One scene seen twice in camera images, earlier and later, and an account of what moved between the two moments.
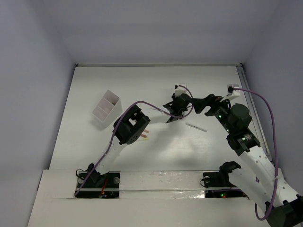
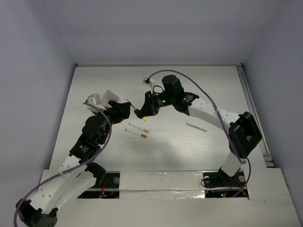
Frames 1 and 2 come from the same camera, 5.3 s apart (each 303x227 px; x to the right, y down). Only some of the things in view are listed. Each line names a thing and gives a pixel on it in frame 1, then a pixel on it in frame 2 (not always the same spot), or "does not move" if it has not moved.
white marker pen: x=196 y=127 does not move
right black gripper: x=213 y=100 -> x=147 y=109
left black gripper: x=176 y=108 -> x=117 y=109
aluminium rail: x=253 y=115 does not move
